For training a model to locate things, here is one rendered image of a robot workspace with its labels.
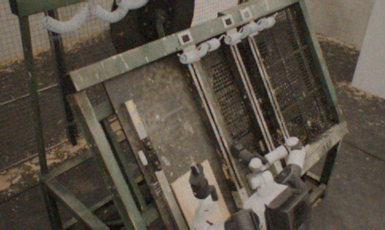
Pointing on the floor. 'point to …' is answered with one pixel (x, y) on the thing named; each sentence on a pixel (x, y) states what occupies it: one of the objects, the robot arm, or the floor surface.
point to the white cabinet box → (379, 53)
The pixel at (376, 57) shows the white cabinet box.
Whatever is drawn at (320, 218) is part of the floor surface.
